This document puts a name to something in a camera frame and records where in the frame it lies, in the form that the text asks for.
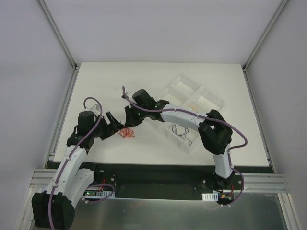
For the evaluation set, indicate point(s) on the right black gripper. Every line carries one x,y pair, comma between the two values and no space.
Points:
133,115

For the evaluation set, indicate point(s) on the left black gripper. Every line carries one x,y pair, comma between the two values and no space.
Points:
103,128

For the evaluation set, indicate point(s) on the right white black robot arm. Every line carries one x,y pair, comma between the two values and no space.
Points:
214,133

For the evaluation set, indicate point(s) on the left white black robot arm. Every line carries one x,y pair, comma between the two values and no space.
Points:
55,207

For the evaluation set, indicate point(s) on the clear plastic compartment tray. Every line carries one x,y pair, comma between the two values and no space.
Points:
188,94

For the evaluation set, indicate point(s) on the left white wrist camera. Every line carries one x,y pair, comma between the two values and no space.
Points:
95,109

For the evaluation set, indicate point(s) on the left white cable duct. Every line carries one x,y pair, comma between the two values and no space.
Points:
105,194

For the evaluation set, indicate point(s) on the white cable duct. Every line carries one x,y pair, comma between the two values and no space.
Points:
210,196
105,194

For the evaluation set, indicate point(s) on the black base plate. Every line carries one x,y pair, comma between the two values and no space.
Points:
169,182

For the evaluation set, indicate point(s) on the right white cable duct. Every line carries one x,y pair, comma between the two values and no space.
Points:
210,196

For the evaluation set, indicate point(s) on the right aluminium frame post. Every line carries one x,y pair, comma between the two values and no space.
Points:
260,42

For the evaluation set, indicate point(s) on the aluminium frame post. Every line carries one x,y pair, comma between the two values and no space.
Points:
56,32
260,42

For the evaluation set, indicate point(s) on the left aluminium frame post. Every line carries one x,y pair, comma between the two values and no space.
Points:
56,32

